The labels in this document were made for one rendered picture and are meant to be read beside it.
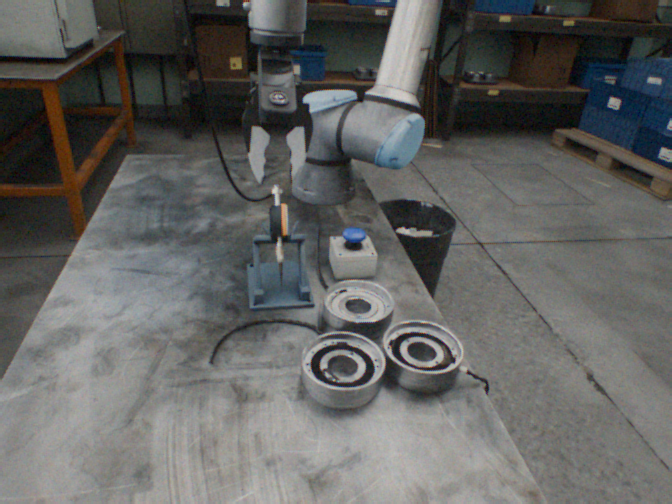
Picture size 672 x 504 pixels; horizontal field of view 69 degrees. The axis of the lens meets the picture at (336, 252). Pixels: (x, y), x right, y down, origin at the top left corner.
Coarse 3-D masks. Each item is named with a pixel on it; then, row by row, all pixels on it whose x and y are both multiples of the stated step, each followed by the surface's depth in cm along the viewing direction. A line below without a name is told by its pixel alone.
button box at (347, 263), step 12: (336, 240) 87; (336, 252) 83; (348, 252) 83; (360, 252) 84; (372, 252) 84; (336, 264) 83; (348, 264) 83; (360, 264) 83; (372, 264) 84; (336, 276) 84; (348, 276) 84; (360, 276) 85; (372, 276) 85
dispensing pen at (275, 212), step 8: (272, 192) 78; (280, 192) 77; (272, 208) 76; (280, 208) 76; (272, 216) 75; (280, 216) 76; (272, 224) 75; (280, 224) 76; (272, 232) 75; (280, 232) 75; (280, 240) 77; (280, 248) 77; (280, 256) 77; (280, 264) 77; (280, 272) 77; (280, 280) 77
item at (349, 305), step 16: (336, 288) 76; (352, 288) 77; (368, 288) 77; (384, 288) 76; (352, 304) 75; (368, 304) 74; (384, 304) 74; (336, 320) 69; (352, 320) 68; (368, 320) 68; (384, 320) 70; (368, 336) 71
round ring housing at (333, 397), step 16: (320, 336) 65; (336, 336) 66; (352, 336) 66; (304, 352) 62; (336, 352) 64; (352, 352) 64; (368, 352) 65; (304, 368) 60; (336, 368) 65; (352, 368) 64; (384, 368) 61; (304, 384) 61; (320, 384) 58; (368, 384) 58; (320, 400) 60; (336, 400) 58; (352, 400) 58; (368, 400) 61
